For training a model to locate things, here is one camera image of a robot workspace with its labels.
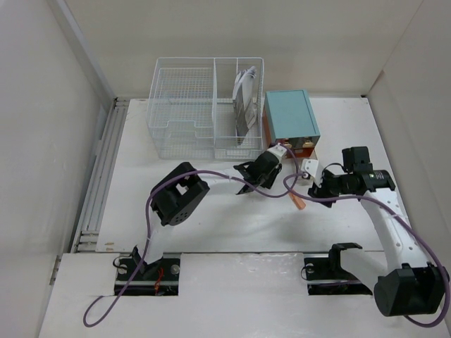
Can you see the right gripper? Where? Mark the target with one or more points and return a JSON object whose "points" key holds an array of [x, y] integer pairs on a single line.
{"points": [[315, 190]]}

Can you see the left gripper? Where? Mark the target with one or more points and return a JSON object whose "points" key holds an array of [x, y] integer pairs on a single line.
{"points": [[267, 183]]}

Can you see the clear drawer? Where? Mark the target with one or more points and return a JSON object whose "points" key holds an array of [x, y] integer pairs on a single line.
{"points": [[283, 153], [299, 142]]}

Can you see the orange transparent case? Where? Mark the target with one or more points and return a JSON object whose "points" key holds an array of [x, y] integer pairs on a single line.
{"points": [[297, 201]]}

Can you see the brown drawer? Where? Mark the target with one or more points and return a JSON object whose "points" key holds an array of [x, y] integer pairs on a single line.
{"points": [[305, 154]]}

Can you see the teal drawer box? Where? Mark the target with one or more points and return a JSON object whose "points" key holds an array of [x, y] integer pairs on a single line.
{"points": [[288, 113]]}

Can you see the grey setup guide booklet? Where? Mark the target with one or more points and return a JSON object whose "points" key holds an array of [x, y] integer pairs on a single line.
{"points": [[242, 99]]}

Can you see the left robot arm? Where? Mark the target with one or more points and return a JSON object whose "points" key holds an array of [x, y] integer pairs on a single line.
{"points": [[174, 199]]}

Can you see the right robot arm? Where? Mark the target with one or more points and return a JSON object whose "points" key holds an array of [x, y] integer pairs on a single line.
{"points": [[412, 282]]}

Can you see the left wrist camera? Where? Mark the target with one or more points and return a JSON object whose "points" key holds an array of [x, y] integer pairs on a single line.
{"points": [[273, 149]]}

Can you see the white wire mesh organizer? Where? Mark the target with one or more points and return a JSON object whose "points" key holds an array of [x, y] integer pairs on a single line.
{"points": [[190, 112]]}

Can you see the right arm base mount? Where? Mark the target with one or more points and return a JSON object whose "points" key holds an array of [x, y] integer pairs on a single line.
{"points": [[322, 281]]}

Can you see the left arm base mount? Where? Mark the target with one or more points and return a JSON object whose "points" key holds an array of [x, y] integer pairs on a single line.
{"points": [[160, 279]]}

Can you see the aluminium rail frame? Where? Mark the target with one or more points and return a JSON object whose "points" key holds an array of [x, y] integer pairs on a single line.
{"points": [[88, 223]]}

